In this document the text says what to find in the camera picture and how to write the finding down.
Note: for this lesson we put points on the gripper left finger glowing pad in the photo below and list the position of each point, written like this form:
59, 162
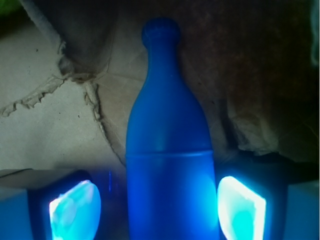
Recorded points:
52, 204

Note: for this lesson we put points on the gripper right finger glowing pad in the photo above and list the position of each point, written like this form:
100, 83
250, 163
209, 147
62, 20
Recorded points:
269, 201

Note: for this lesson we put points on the blue plastic bottle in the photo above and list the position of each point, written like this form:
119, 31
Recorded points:
171, 189

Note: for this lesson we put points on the brown paper bag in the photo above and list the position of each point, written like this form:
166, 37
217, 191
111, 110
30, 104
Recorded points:
70, 71

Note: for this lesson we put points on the green plush toy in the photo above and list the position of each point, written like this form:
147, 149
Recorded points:
8, 7

